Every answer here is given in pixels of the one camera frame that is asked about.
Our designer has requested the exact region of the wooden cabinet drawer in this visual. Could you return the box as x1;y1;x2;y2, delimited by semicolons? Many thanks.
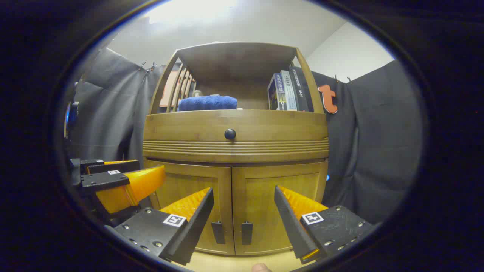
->
143;110;330;164

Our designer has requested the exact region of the light spine book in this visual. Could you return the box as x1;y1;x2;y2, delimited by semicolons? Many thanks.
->
280;70;299;111

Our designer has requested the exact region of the folded blue towel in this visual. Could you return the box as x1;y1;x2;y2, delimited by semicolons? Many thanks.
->
178;95;238;112

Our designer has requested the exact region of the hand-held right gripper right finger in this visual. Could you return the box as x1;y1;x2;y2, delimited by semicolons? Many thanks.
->
274;185;374;265

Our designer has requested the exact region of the dark spine book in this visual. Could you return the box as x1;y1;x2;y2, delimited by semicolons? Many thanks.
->
289;66;314;113

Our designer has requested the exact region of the black backdrop cloth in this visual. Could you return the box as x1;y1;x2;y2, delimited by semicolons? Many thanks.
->
66;47;424;225

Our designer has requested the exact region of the blue cover book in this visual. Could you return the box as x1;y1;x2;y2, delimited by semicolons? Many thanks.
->
267;73;288;111

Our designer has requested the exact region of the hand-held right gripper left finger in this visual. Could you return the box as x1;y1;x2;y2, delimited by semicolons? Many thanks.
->
113;187;215;266

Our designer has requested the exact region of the wooden cabinet door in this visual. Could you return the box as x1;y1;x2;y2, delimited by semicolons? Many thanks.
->
231;161;329;256
144;159;235;256

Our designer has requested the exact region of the wooden double-door shoe cabinet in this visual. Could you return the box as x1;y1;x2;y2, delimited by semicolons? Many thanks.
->
143;42;330;257

